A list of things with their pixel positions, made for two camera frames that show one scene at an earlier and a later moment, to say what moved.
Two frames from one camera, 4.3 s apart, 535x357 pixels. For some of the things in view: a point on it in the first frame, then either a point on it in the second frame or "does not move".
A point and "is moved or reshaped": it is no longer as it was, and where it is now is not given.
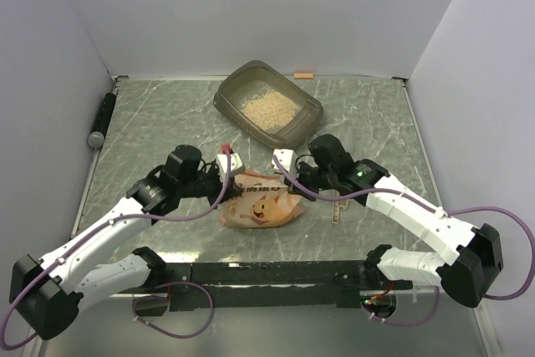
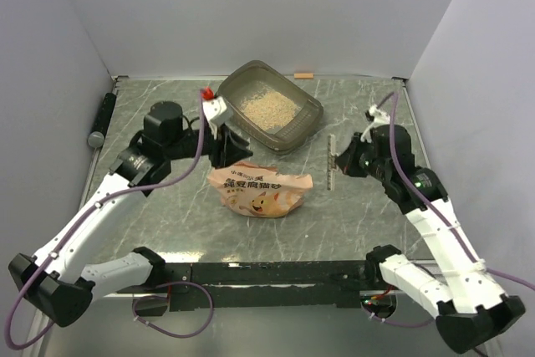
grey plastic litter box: [267, 104] does not move
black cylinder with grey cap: [96, 138] does not move
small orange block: [303, 75] does not move
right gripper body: [315, 176] -> [368, 159]
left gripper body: [206, 183] -> [210, 146]
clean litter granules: [269, 109] does not move
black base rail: [221, 286] does not move
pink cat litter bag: [267, 201] is moved or reshaped
